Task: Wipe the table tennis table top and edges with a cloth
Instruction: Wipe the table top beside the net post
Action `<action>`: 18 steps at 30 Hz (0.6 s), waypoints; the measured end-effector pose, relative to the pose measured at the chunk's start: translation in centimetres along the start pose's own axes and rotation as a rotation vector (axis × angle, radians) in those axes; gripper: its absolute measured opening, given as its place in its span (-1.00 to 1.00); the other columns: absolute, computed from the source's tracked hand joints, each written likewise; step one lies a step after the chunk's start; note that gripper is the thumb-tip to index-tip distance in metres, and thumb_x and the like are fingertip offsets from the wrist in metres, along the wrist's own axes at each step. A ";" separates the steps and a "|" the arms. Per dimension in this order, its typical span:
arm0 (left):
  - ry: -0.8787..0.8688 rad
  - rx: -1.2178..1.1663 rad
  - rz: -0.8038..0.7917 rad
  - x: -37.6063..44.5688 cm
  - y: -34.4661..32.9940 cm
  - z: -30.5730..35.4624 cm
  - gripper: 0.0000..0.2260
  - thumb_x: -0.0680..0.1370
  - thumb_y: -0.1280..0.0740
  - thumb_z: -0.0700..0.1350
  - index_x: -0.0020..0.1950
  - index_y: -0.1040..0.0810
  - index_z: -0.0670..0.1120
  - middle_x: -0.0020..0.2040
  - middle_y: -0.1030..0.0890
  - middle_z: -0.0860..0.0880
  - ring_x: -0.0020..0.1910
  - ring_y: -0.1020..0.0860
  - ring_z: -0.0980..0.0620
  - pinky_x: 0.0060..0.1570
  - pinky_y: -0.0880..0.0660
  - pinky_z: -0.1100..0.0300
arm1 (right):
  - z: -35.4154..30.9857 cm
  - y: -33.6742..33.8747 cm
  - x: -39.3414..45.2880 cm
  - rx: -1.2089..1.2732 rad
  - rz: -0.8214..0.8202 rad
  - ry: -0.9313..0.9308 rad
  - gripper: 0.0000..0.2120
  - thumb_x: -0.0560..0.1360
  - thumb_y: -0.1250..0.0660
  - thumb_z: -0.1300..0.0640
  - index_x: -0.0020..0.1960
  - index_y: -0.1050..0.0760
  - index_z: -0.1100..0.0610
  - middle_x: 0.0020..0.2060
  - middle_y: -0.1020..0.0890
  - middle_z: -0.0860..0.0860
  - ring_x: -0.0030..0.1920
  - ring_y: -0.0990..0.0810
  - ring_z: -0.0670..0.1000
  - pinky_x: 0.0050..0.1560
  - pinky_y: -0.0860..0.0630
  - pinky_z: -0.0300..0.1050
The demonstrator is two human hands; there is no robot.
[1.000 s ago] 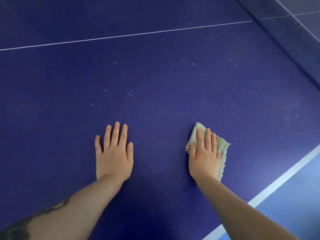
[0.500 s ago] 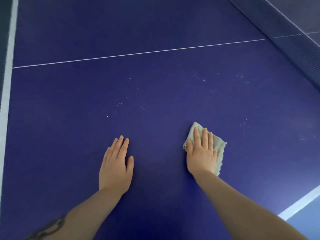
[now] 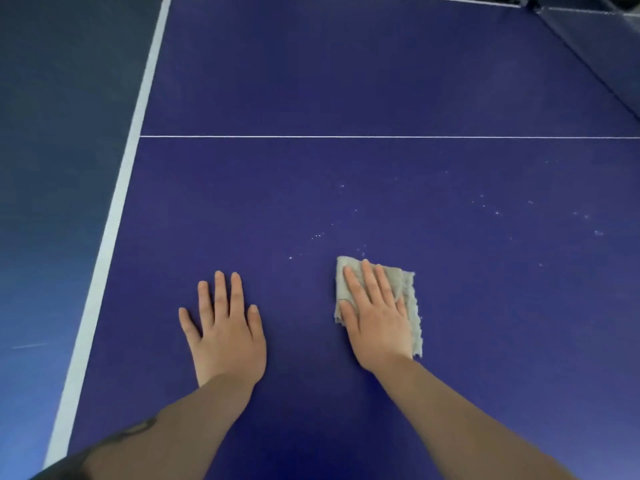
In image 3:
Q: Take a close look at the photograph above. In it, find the person's left hand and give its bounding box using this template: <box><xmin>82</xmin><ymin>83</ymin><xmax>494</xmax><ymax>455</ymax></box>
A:
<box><xmin>178</xmin><ymin>270</ymin><xmax>267</xmax><ymax>388</ymax></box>

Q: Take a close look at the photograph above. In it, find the person's right hand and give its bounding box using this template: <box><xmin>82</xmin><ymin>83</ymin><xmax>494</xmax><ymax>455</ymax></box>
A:
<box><xmin>338</xmin><ymin>259</ymin><xmax>415</xmax><ymax>374</ymax></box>

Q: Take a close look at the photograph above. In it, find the grey cleaning cloth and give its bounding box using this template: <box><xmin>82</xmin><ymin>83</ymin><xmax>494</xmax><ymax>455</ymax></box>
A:
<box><xmin>333</xmin><ymin>255</ymin><xmax>424</xmax><ymax>359</ymax></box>

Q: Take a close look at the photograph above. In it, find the person's left forearm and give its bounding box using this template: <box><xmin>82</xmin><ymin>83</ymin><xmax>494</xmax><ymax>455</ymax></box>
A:
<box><xmin>29</xmin><ymin>374</ymin><xmax>256</xmax><ymax>480</ymax></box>

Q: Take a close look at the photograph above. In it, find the person's right forearm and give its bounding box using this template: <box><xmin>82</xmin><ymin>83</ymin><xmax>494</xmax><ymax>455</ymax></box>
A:
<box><xmin>372</xmin><ymin>358</ymin><xmax>579</xmax><ymax>480</ymax></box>

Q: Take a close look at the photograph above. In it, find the blue table tennis table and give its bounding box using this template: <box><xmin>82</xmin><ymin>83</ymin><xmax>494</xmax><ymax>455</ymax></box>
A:
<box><xmin>42</xmin><ymin>0</ymin><xmax>640</xmax><ymax>480</ymax></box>

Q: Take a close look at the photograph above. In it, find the dark blue table tennis net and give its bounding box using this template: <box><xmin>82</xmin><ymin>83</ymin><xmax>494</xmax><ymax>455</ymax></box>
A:
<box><xmin>519</xmin><ymin>0</ymin><xmax>640</xmax><ymax>118</ymax></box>

